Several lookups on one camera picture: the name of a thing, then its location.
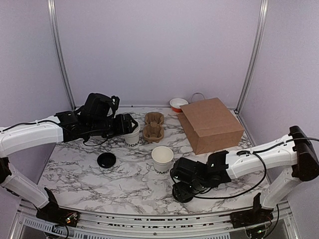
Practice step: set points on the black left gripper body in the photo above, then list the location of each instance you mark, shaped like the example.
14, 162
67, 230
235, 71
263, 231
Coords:
99, 127

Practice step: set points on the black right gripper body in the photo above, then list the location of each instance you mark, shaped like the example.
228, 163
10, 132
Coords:
198, 186

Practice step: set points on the white paper cups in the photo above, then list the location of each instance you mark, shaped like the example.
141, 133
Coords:
132, 139

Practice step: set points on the single white paper cup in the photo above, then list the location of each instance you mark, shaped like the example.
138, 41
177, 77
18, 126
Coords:
162, 158

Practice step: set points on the black plastic cup lid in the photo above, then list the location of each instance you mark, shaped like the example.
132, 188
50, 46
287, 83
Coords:
106, 160

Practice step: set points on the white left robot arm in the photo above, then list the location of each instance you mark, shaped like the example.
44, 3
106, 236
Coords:
23, 136

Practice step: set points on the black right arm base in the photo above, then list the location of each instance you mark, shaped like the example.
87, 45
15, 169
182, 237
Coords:
256, 215

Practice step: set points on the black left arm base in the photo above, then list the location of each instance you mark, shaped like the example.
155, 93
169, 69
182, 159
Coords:
55, 214

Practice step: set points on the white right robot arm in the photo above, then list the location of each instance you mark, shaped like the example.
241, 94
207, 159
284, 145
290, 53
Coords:
294, 152

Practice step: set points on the brown paper takeout bag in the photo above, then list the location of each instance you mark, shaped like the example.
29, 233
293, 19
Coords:
210, 126

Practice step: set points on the brown cardboard cup carrier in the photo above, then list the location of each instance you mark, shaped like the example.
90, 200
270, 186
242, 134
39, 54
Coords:
153, 130

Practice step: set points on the orange white bowl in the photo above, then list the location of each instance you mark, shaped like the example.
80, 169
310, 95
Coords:
176, 104

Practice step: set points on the front aluminium frame rail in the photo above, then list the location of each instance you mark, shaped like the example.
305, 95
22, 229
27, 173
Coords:
218, 225

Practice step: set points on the left rear aluminium post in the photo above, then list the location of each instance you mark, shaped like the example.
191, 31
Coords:
59, 53

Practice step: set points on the aluminium post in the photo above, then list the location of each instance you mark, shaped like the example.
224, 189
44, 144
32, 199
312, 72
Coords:
59, 53
254, 54

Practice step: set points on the right rear aluminium post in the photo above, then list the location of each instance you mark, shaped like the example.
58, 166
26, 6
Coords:
254, 54

